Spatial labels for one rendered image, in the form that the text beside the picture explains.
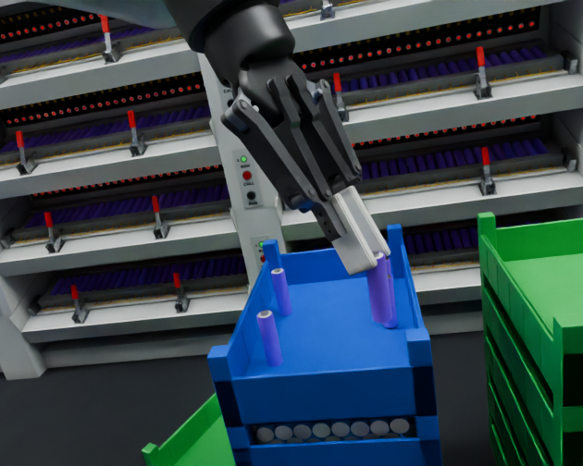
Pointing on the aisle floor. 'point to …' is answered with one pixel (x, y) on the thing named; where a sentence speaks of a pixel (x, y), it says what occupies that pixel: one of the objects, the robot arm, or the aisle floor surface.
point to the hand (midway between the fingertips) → (352, 230)
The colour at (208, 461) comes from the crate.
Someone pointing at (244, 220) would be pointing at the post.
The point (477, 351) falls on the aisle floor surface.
